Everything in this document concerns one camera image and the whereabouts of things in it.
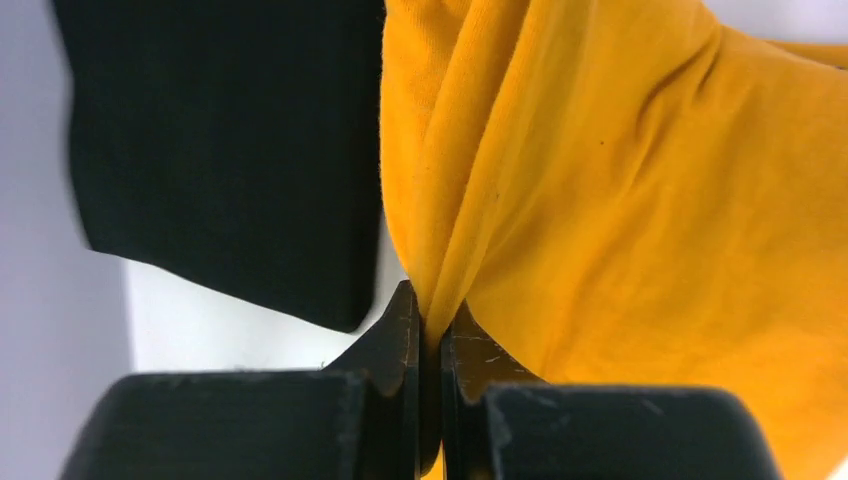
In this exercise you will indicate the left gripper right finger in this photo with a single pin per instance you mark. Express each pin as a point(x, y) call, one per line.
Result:
point(500, 421)

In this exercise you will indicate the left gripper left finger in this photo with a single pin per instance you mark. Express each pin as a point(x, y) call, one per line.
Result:
point(356, 418)

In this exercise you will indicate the orange t-shirt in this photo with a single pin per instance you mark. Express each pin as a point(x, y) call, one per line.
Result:
point(629, 192)

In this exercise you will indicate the folded black t-shirt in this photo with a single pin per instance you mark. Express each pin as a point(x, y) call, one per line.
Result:
point(232, 143)

